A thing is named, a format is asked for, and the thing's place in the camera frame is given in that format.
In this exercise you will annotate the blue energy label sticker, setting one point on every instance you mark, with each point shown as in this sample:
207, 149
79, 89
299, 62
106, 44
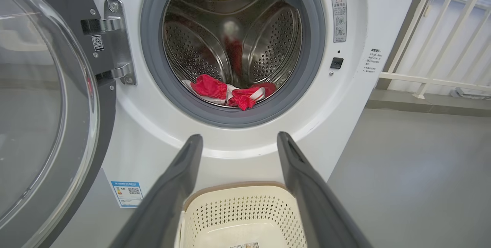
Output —
126, 194

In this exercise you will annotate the washer drum opening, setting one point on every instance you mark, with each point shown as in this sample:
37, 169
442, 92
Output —
153, 56

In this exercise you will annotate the white front-load washing machine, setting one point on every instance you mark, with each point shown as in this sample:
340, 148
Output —
345, 106

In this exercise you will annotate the cream perforated laundry basket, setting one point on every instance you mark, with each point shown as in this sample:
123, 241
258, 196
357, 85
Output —
241, 217

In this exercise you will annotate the red and white garment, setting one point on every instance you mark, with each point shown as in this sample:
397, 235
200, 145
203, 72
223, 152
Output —
209, 86

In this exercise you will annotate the white metal railing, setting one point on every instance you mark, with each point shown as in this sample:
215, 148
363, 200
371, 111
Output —
422, 81

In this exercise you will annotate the metal door hinge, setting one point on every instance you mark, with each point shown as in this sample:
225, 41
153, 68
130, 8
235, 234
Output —
119, 44

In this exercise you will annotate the round glass washer door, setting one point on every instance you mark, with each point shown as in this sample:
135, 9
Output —
38, 125

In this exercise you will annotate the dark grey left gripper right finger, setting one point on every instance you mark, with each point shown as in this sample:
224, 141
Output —
314, 205

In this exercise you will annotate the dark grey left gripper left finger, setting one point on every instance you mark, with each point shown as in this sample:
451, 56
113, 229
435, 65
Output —
165, 202

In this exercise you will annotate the steel washer drum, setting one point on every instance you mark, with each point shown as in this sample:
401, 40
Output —
268, 40

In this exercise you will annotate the grey warning label sticker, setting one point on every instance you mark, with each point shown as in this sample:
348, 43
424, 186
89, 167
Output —
339, 17

